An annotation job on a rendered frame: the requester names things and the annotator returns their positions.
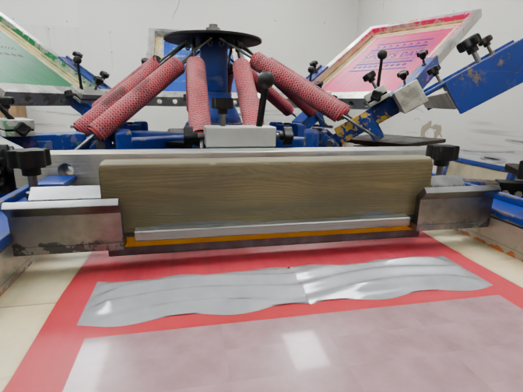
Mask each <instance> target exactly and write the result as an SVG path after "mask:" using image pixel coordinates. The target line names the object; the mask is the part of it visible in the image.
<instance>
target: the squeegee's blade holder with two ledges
mask: <svg viewBox="0 0 523 392"><path fill-rule="evenodd" d="M409 224H410V217H409V216H407V215H405V214H397V215H366V216H351V217H335V218H319V219H290V220H274V221H258V222H228V223H213V224H198V225H182V226H151V227H136V228H135V241H150V240H176V239H190V238H203V237H218V236H243V235H257V234H271V233H297V232H311V231H325V230H338V229H365V228H378V227H392V226H409Z"/></svg>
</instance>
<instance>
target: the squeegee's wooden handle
mask: <svg viewBox="0 0 523 392"><path fill-rule="evenodd" d="M432 171H433V161H432V159H431V158H430V157H429V156H423V155H387V156H288V157H238V158H189V159H105V160H104V161H102V162H101V163H100V165H99V180H100V196H101V199H115V198H118V199H119V201H120V203H121V207H122V215H123V224H124V234H125V237H134V236H135V228H136V227H151V226H182V225H198V224H213V223H228V222H258V221H274V220H290V219H319V218H335V217H351V216H366V215H397V214H405V215H407V216H409V217H410V222H413V221H414V215H415V207H416V196H417V195H418V193H419V192H421V190H422V189H424V188H425V187H430V183H431V177H432Z"/></svg>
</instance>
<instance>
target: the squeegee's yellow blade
mask: <svg viewBox="0 0 523 392"><path fill-rule="evenodd" d="M398 230H411V228H409V227H408V226H392V227H378V228H365V229H338V230H325V231H311V232H297V233H271V234H257V235H243V236H218V237H203V238H190V239H176V240H150V241H135V237H127V243H126V245H125V247H140V246H152V245H166V244H179V243H204V242H217V241H231V240H256V239H268V238H282V237H295V236H320V235H333V234H346V233H372V232H384V231H398Z"/></svg>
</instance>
